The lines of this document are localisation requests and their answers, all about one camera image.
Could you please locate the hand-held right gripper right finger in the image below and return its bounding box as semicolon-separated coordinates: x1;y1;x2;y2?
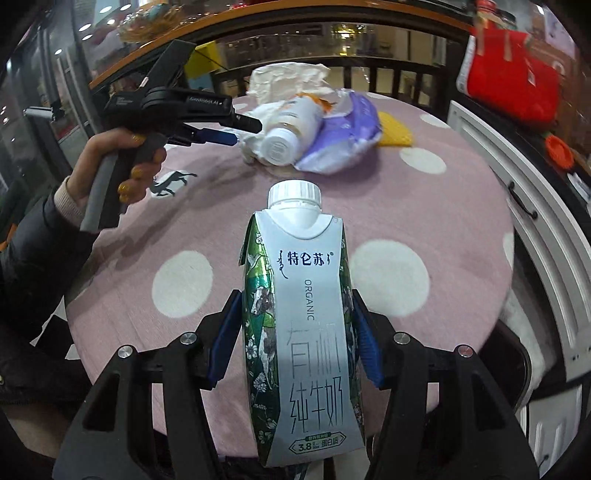
351;288;541;480

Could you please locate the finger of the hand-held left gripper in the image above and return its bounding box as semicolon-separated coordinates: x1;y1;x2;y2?
228;113;263;134
182;123;242;147

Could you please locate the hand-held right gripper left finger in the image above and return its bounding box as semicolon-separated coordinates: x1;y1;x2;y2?
52;290;243;480

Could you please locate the white tissue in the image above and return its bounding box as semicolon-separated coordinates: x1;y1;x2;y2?
237;99;296;166

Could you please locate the white plastic bottle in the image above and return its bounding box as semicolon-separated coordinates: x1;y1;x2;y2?
261;95;324;166

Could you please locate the green white milk carton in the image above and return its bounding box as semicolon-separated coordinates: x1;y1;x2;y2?
238;179;368;468

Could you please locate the purple plastic bag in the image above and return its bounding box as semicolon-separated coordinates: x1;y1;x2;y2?
295;90;384;174

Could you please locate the yellow sponge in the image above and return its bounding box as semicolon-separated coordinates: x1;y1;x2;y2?
376;112;415;148

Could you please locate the person's left forearm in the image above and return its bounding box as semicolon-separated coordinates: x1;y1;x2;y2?
0;176;100;324

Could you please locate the person's left hand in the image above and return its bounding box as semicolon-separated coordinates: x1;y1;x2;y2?
69;129;168;210

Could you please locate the yellow box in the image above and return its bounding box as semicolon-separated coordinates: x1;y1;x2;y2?
196;41;232;75

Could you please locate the decorative basket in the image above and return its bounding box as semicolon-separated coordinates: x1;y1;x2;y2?
117;7;188;41

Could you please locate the pink polka dot tablecloth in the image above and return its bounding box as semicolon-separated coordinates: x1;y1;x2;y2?
65;92;515;462

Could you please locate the dark wooden railing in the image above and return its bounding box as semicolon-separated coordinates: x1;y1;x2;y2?
90;23;467;125

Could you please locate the person's dark jacket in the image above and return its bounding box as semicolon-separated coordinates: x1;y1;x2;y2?
0;295;93;480

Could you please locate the white cabinet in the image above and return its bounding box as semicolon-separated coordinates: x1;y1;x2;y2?
447;99;591;462

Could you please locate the red bag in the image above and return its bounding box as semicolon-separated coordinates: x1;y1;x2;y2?
456;21;573;127

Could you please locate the orange ribbed round object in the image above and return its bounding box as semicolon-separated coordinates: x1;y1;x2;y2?
545;135;574;169

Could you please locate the cardboard box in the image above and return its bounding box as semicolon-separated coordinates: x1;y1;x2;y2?
531;28;583;93

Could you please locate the metal door handle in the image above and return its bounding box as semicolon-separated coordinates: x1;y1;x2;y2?
23;105;63;120

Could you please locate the black drawer handle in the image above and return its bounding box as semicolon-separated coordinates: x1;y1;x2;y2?
508;181;539;221

